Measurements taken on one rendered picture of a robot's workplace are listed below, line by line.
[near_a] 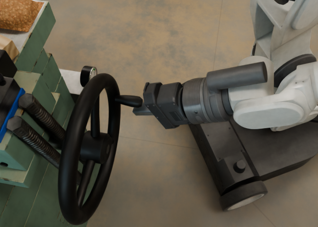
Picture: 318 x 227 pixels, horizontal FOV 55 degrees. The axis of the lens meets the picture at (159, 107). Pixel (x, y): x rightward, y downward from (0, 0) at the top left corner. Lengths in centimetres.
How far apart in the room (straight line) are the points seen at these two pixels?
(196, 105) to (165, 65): 119
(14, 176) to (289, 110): 45
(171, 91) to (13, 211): 44
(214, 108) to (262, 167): 81
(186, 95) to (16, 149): 30
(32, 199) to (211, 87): 53
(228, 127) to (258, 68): 86
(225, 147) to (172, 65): 64
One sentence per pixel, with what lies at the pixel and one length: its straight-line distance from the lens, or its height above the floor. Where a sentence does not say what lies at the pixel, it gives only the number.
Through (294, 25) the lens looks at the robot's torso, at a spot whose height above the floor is 88.
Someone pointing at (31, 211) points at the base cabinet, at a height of 59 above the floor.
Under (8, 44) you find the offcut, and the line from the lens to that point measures 64.
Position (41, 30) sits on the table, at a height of 87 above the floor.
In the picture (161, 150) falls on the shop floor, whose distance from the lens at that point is 148.
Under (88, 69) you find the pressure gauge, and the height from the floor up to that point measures 69.
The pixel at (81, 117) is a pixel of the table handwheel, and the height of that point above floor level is 95.
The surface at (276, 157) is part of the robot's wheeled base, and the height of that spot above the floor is 17.
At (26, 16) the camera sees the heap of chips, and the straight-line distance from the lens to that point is 71.
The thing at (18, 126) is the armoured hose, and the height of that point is 97.
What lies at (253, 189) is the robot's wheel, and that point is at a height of 20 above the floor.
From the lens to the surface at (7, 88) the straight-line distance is 49.
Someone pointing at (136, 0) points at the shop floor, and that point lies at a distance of 212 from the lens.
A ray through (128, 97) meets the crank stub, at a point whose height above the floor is 82.
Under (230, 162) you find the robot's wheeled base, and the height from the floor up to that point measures 21.
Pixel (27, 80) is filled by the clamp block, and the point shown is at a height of 96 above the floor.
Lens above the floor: 136
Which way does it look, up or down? 60 degrees down
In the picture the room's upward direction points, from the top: straight up
